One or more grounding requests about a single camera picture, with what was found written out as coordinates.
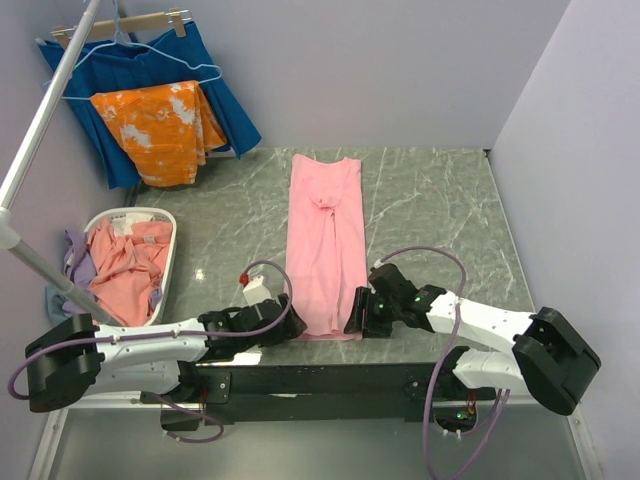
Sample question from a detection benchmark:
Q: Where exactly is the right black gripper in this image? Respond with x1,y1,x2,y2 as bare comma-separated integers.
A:
343,286,401,338

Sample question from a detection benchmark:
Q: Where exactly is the pink t-shirt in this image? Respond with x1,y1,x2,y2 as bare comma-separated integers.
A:
285,154,367,340

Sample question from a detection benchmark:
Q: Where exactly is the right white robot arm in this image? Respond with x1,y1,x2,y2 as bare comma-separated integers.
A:
344,264,602,416

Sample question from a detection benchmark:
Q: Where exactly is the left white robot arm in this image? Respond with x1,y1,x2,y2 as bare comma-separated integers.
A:
22,294,307,413

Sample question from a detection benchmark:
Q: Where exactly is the black base beam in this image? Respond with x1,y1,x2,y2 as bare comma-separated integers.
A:
139,363,496,432

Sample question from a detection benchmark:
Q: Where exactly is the salmon orange t-shirt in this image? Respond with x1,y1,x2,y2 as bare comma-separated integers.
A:
87,219,173,327

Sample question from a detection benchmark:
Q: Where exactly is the white laundry basket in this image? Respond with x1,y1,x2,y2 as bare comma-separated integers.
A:
62,208,177,327

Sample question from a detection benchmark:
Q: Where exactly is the lavender garment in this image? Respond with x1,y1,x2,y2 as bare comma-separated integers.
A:
62,230,96,300

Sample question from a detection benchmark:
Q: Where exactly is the grey blue garment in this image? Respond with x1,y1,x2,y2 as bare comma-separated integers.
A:
45,285,81,326

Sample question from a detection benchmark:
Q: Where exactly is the orange tie-dye cloth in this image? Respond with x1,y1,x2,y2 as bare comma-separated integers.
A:
90,80,227,187

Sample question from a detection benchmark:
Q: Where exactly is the silver clothes rack pole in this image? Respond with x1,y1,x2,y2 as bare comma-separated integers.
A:
1,0,116,325

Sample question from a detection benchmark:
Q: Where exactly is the blue pleated skirt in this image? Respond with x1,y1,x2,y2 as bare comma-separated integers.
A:
65,22,262,189

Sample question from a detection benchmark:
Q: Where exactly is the wooden clip hanger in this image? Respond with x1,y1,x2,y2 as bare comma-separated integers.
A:
51,8,194,48

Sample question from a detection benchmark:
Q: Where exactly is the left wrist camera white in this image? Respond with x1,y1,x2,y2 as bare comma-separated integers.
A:
239,273,273,306

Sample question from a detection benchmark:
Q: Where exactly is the aluminium rail frame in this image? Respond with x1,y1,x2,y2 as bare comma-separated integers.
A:
29,363,604,480

